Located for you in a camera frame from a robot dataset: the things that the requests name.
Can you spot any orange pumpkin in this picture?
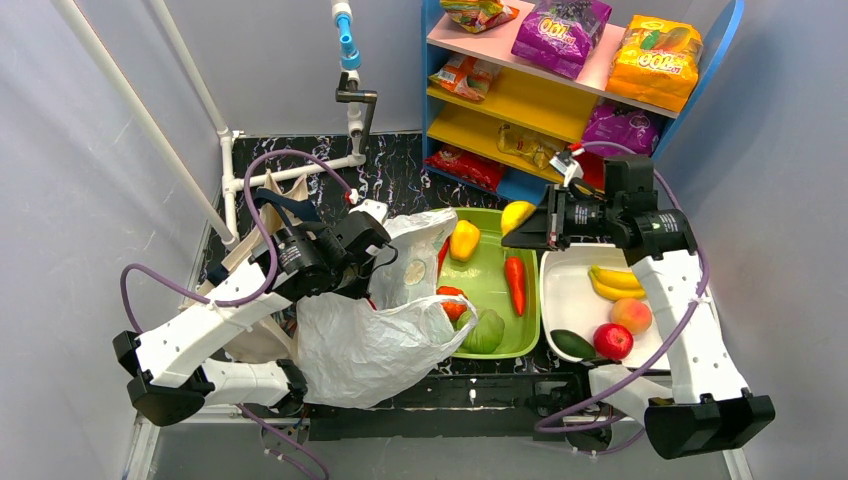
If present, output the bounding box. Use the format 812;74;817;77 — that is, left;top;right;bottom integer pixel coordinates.
436;286;468;324

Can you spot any red snack packet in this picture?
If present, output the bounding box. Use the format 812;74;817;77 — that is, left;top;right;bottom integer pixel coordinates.
424;144;507;192
576;152;604;191

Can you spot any yellow snack bag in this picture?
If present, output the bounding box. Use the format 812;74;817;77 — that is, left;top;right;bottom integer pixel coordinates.
606;15;703;113

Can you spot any purple snack bag lower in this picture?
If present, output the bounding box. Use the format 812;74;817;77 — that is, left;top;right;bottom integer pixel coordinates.
581;99;666;156

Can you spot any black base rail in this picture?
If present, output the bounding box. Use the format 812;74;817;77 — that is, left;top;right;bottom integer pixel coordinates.
241;370;637;444

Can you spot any red snack packet right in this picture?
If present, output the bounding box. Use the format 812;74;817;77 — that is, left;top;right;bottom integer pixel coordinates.
576;152;604;191

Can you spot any green avocado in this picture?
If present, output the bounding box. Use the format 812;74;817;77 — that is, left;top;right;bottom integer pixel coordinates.
550;329;597;360

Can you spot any yellow banana bunch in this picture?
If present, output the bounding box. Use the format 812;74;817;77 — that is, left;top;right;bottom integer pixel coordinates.
588;265;646;301

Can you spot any colourful blue shelf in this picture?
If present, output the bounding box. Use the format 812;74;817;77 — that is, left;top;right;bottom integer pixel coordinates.
421;1;745;202

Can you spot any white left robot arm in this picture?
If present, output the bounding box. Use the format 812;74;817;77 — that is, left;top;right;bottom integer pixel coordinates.
113;207;391;426

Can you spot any red apple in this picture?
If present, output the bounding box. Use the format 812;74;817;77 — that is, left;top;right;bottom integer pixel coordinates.
592;323;634;361

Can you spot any small red chili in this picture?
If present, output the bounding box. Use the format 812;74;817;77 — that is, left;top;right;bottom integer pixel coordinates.
437;238;450;276

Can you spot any orange green snack bag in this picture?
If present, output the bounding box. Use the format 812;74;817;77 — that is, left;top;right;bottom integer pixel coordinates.
439;0;520;34

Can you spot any green cabbage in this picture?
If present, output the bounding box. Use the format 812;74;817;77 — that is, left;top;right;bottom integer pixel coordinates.
459;309;505;354

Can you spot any yellow bell pepper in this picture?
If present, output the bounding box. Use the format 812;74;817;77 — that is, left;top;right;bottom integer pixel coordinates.
449;220;482;262

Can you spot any purple snack bag top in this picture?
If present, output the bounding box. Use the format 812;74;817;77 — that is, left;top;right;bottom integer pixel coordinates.
511;0;612;80

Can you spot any orange noodle packet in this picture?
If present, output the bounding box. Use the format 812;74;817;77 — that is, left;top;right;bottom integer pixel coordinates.
428;53;502;102

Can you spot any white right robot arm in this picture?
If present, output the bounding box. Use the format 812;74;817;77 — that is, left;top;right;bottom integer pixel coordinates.
502;185;776;459

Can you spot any orange carrot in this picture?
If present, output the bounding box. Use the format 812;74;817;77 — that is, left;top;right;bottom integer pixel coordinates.
504;256;526;316

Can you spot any red snack packet left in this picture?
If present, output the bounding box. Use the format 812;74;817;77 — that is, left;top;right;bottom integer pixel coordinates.
424;144;507;192

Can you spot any yellow clear snack packet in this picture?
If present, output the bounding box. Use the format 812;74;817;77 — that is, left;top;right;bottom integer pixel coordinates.
497;123;566;169

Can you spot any white pvc pipe frame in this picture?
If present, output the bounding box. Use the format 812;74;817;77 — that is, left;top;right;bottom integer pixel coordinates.
51;0;368;248

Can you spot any black clamp on pipe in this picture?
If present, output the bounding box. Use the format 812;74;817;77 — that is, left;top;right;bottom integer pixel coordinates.
335;70;378;155

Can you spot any white plastic tray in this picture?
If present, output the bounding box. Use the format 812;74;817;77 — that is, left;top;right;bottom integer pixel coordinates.
539;243;677;372

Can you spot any peach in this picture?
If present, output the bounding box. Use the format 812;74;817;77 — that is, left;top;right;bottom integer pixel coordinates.
608;298;653;336

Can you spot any purple snack bag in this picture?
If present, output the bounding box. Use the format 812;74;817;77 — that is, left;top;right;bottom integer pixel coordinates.
581;99;666;156
511;0;612;80

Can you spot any green plastic tray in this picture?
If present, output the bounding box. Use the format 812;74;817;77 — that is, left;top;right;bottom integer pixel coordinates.
437;207;541;361

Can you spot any white plastic grocery bag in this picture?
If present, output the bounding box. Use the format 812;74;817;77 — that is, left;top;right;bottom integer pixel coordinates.
294;208;479;409

